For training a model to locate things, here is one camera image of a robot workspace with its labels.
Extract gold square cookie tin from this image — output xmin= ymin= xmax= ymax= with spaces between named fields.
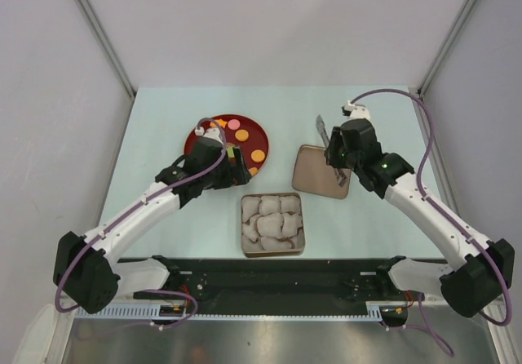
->
xmin=240 ymin=193 xmax=306 ymax=258

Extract orange fish cookie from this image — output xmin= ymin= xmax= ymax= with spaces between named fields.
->
xmin=210 ymin=119 xmax=228 ymax=128

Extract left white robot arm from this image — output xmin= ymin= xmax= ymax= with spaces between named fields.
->
xmin=53 ymin=136 xmax=251 ymax=313

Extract right aluminium frame post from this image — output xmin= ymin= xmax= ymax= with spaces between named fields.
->
xmin=416 ymin=0 xmax=480 ymax=98

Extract pink round cookie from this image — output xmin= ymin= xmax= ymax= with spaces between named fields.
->
xmin=228 ymin=119 xmax=241 ymax=131

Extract metal tongs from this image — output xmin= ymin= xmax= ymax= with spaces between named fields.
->
xmin=316 ymin=115 xmax=347 ymax=187

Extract aluminium frame post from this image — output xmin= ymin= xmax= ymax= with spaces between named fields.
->
xmin=416 ymin=0 xmax=480 ymax=98
xmin=74 ymin=0 xmax=137 ymax=101

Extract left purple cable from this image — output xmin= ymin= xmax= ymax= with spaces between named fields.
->
xmin=55 ymin=119 xmax=228 ymax=332

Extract white cable duct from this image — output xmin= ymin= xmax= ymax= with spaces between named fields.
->
xmin=73 ymin=301 xmax=197 ymax=320

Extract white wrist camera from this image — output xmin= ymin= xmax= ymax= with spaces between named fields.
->
xmin=194 ymin=127 xmax=223 ymax=142
xmin=342 ymin=100 xmax=371 ymax=122

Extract left aluminium frame post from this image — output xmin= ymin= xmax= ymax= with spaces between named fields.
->
xmin=74 ymin=0 xmax=137 ymax=101

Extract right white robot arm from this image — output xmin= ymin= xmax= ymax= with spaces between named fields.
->
xmin=325 ymin=119 xmax=515 ymax=317

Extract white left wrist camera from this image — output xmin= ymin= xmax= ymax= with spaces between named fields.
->
xmin=194 ymin=127 xmax=223 ymax=142

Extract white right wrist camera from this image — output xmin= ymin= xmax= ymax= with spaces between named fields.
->
xmin=342 ymin=100 xmax=371 ymax=122

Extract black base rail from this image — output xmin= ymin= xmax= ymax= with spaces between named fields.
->
xmin=133 ymin=258 xmax=417 ymax=317

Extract gold tin lid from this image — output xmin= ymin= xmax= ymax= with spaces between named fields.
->
xmin=292 ymin=144 xmax=351 ymax=200

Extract round red plate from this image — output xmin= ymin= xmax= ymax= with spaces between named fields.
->
xmin=184 ymin=114 xmax=269 ymax=171

